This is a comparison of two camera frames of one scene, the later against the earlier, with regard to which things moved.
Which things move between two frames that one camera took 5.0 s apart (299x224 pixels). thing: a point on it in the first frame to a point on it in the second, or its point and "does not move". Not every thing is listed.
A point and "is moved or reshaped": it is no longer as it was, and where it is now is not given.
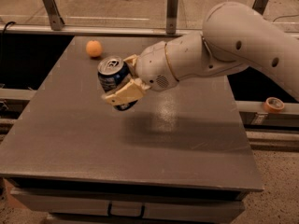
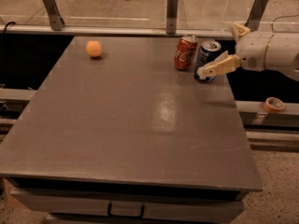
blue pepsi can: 111,72 is moved or reshaped
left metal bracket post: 56,21 does not move
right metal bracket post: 261,2 does not move
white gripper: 153,66 to 252,51
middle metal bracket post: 172,7 does not move
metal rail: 98,31 does not move
